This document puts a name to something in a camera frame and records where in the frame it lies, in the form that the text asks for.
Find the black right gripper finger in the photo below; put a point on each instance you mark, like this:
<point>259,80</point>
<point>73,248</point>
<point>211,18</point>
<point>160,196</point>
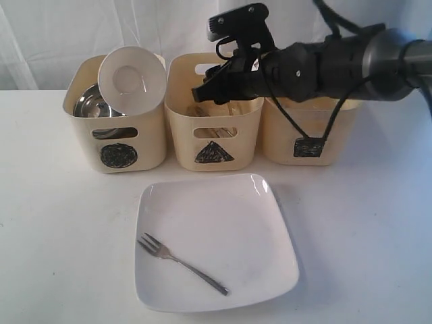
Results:
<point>220,89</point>

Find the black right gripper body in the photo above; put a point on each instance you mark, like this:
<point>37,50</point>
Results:
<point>291,73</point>

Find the white plastic bowl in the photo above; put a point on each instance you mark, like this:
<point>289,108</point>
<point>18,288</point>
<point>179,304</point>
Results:
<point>132,80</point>

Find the stainless steel bowl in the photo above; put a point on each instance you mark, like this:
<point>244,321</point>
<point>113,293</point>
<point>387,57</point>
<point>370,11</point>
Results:
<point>91,104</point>

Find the white square plate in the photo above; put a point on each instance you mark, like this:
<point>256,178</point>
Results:
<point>229,227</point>

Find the stainless steel fork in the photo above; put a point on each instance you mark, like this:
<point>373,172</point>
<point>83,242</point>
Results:
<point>158,250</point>

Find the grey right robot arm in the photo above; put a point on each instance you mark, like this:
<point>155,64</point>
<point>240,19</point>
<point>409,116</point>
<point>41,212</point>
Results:
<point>380,65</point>

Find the cream bin with triangle mark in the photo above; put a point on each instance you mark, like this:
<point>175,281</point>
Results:
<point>216,154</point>

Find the cream bin with square mark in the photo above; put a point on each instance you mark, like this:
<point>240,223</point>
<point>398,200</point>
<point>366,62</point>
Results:
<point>314,143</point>

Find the cream bin with circle mark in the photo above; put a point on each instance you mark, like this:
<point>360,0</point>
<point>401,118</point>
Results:
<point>146,150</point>

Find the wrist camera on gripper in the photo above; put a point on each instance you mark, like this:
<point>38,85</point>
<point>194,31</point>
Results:
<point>246,25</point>

